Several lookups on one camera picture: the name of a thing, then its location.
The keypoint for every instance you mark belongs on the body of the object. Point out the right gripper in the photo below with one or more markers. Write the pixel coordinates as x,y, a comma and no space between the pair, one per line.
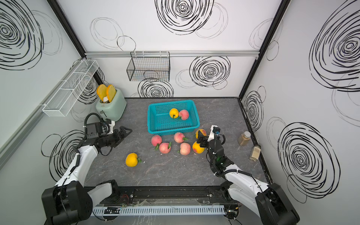
204,138

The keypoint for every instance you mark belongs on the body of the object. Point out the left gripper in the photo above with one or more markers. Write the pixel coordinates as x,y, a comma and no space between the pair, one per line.
123,133

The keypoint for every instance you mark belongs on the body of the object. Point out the pink peach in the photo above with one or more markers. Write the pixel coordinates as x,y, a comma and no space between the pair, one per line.
156,140
164,147
179,137
185,149
184,115

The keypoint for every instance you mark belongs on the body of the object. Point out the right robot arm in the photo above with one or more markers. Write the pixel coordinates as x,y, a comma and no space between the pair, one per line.
268,201

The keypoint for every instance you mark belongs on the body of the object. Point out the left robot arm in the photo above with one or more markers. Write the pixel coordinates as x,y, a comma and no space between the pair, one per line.
69,201

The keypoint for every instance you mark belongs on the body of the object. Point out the teal plastic basket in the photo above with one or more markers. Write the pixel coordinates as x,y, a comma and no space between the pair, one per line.
161,122

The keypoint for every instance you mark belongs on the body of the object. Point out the yellow peach with red blush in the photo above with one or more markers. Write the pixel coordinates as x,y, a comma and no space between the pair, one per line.
200,131

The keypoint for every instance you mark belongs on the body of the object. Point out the mint green toaster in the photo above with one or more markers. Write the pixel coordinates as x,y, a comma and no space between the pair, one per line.
114,110

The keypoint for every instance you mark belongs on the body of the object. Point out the brown spice jar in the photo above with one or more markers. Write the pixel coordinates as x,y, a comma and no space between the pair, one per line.
244,138

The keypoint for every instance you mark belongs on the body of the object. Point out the right yellow toast slice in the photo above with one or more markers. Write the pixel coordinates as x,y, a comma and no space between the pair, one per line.
110,93

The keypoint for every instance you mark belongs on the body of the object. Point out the yellow toast slice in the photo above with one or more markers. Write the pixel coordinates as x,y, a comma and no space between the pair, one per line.
110,93
102,91

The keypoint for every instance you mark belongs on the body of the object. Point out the left yellow toast slice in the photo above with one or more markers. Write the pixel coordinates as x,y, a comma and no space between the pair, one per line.
102,91

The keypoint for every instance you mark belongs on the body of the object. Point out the beige spice jar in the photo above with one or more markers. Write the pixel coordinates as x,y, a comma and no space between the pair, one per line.
255,153

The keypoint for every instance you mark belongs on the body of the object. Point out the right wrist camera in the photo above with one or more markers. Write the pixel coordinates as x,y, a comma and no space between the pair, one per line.
214,133

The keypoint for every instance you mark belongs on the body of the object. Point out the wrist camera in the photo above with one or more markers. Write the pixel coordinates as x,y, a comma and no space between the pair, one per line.
111,126
214,133

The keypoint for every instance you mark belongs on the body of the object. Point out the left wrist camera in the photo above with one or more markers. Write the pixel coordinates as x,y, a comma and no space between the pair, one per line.
111,126

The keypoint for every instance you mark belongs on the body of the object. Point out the white wire wall shelf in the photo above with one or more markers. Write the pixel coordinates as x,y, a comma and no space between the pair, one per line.
71,88

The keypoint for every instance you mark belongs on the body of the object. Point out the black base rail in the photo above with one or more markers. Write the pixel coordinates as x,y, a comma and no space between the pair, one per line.
213,194

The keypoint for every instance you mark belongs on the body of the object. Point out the white slotted cable duct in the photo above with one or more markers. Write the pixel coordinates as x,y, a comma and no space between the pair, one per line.
102,211

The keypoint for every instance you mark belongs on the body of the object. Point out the black wire wall basket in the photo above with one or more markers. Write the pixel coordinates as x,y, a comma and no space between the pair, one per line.
149,65

